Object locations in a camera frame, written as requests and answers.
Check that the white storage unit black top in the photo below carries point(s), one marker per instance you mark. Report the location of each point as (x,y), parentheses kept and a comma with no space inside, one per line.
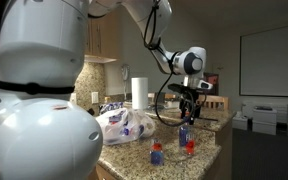
(264,121)

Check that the white projection screen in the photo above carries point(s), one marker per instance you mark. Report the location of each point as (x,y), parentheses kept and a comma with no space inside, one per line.
(274,60)

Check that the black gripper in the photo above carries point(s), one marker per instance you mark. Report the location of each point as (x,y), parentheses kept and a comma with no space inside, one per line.
(189,100)

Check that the translucent white plastic bag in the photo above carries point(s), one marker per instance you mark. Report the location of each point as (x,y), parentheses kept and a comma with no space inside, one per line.
(117,136)

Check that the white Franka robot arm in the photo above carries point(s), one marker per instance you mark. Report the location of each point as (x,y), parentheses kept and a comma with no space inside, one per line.
(44,140)

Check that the shrink-wrapped water bottle pack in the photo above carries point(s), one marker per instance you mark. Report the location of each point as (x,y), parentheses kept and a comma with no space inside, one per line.
(112,106)

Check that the white wall outlet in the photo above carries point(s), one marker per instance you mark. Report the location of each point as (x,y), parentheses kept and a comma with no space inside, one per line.
(73,98)
(94,97)

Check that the wrist-mounted camera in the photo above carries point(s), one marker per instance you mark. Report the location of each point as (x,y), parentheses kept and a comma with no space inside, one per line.
(204,84)

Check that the small yellow bottle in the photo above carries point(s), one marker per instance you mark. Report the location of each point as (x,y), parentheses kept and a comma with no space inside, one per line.
(107,99)

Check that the black pen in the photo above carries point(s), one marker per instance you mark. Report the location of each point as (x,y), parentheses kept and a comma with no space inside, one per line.
(208,118)

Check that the white wall phone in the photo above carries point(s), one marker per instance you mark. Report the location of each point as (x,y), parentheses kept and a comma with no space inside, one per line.
(125,71)

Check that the wooden base cabinet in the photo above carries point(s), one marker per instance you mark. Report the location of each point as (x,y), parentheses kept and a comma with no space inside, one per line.
(105,175)

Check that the dark reddish framed picture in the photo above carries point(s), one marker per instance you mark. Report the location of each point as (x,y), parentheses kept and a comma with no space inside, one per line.
(215,78)

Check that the white paper towel roll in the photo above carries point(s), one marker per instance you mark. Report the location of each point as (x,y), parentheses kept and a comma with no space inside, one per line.
(139,93)

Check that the small white box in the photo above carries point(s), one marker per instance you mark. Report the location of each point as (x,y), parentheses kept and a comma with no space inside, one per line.
(240,121)

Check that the dark box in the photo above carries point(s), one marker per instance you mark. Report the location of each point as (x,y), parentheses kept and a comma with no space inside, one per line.
(160,98)

